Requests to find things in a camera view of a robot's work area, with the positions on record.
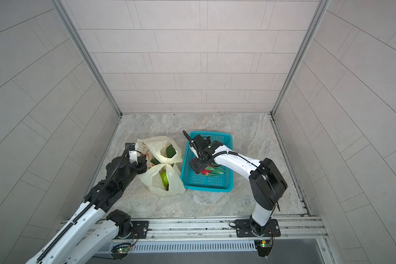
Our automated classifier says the pink dragon fruit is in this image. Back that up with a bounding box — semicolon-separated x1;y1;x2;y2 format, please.
190;158;225;176

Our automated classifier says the translucent cream plastic bag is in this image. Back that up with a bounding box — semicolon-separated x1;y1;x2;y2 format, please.
136;136;185;196

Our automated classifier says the dark green avocado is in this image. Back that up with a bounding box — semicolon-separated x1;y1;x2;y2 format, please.
166;145;177;158

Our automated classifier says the green guava fruit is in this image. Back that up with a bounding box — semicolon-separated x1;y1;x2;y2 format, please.
160;171;169;191

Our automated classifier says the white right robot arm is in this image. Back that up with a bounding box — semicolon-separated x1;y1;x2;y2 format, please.
183;131;288;235

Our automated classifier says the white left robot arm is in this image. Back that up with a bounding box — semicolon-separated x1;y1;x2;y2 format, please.
28;143;147;264

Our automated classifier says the teal plastic basket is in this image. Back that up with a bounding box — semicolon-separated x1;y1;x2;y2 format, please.
180;131;234;193

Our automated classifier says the left circuit board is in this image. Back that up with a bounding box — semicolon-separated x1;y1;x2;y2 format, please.
111;243;132;261

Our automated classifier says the circuit board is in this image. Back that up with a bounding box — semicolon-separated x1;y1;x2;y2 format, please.
254;239;274;257
111;243;132;261

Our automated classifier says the right circuit board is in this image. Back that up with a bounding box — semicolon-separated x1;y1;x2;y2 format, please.
254;239;274;257

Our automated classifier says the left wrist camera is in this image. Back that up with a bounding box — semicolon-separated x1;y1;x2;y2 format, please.
125;143;138;163

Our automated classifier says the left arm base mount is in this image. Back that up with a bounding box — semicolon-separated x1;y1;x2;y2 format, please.
106;210;150;240

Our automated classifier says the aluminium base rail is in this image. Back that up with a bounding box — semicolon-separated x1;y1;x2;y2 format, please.
94;216;328;259

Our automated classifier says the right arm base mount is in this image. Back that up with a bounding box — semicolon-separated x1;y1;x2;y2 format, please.
229;217;281;238

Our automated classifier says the left aluminium corner post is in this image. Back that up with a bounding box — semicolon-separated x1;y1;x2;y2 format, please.
50;0;123;118

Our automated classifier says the aluminium corner post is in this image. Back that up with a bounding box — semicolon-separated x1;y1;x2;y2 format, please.
271;0;330;117
50;0;123;118

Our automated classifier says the right aluminium corner post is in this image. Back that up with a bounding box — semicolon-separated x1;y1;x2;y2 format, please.
271;0;330;117

